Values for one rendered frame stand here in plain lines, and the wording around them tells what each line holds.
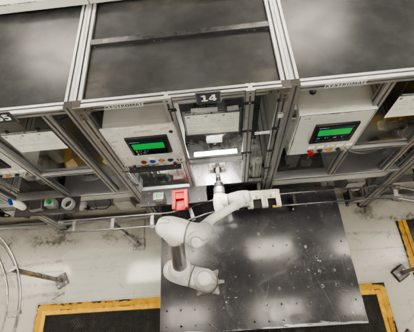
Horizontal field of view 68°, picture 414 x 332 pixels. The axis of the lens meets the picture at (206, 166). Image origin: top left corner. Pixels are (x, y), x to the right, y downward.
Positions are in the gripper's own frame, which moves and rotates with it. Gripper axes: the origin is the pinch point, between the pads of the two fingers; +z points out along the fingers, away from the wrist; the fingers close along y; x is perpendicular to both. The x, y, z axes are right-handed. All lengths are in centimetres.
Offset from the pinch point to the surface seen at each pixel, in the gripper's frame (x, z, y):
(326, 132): -66, -17, 63
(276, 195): -45, -26, -12
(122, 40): 47, 30, 102
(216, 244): 6, -57, -33
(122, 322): 101, -109, -101
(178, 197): 32.3, -23.9, -6.0
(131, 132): 47, -14, 76
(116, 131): 55, -14, 79
